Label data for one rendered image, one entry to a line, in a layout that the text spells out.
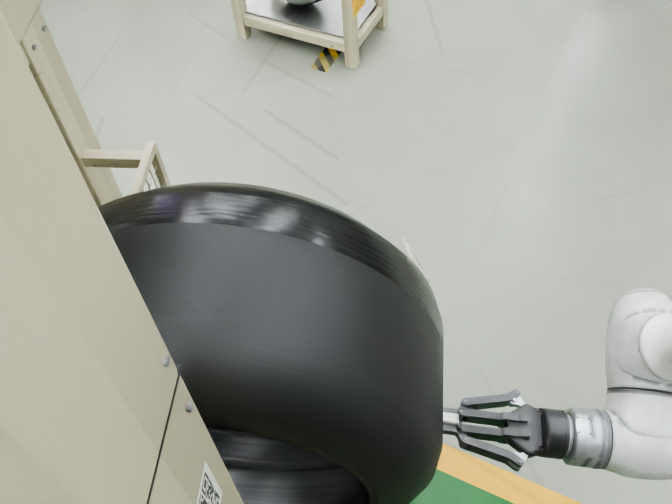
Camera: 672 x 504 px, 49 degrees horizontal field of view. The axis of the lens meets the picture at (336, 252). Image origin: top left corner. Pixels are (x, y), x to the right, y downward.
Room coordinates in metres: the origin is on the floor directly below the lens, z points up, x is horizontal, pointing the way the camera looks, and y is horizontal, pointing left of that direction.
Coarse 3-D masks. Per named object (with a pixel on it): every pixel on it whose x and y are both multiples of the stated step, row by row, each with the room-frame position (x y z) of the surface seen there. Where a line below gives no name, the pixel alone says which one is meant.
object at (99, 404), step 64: (0, 64) 0.24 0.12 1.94; (0, 128) 0.22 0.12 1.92; (0, 192) 0.20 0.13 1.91; (64, 192) 0.24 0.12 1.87; (0, 256) 0.18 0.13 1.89; (64, 256) 0.22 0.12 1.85; (0, 320) 0.17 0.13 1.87; (64, 320) 0.19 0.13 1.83; (128, 320) 0.23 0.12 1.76; (0, 384) 0.15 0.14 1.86; (64, 384) 0.17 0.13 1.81; (128, 384) 0.21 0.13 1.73; (0, 448) 0.13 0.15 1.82; (64, 448) 0.15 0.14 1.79; (128, 448) 0.18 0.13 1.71; (192, 448) 0.23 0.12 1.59
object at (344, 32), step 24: (240, 0) 2.85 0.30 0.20; (264, 0) 2.93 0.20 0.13; (288, 0) 2.83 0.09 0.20; (312, 0) 2.81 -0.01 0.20; (336, 0) 2.88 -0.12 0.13; (360, 0) 2.62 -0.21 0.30; (384, 0) 2.82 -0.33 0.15; (240, 24) 2.85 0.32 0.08; (264, 24) 2.79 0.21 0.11; (288, 24) 2.76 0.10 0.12; (312, 24) 2.72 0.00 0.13; (336, 24) 2.71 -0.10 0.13; (360, 24) 2.69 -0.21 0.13; (384, 24) 2.82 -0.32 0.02; (336, 48) 2.60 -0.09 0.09
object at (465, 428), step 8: (464, 424) 0.46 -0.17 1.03; (464, 432) 0.45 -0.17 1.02; (472, 432) 0.45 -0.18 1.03; (480, 432) 0.45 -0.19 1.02; (488, 432) 0.45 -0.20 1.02; (496, 432) 0.45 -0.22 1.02; (504, 432) 0.44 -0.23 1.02; (512, 432) 0.44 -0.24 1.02; (520, 432) 0.44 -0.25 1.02; (528, 432) 0.44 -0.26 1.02; (488, 440) 0.44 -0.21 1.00; (496, 440) 0.44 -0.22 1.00; (504, 440) 0.44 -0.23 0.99
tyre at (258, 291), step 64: (192, 192) 0.60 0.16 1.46; (256, 192) 0.59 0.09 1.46; (128, 256) 0.52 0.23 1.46; (192, 256) 0.50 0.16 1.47; (256, 256) 0.50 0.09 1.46; (320, 256) 0.51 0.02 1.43; (384, 256) 0.54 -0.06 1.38; (192, 320) 0.42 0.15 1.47; (256, 320) 0.42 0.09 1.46; (320, 320) 0.43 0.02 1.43; (384, 320) 0.45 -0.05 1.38; (192, 384) 0.36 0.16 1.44; (256, 384) 0.36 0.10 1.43; (320, 384) 0.36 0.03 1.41; (384, 384) 0.37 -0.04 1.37; (256, 448) 0.51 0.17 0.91; (320, 448) 0.32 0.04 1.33; (384, 448) 0.32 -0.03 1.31
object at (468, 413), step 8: (464, 408) 0.49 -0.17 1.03; (464, 416) 0.48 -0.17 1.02; (472, 416) 0.47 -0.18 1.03; (480, 416) 0.47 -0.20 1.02; (488, 416) 0.47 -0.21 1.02; (496, 416) 0.47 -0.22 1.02; (504, 416) 0.47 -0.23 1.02; (512, 416) 0.47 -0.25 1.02; (520, 416) 0.47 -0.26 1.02; (528, 416) 0.47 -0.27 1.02; (488, 424) 0.47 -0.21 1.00; (496, 424) 0.47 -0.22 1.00
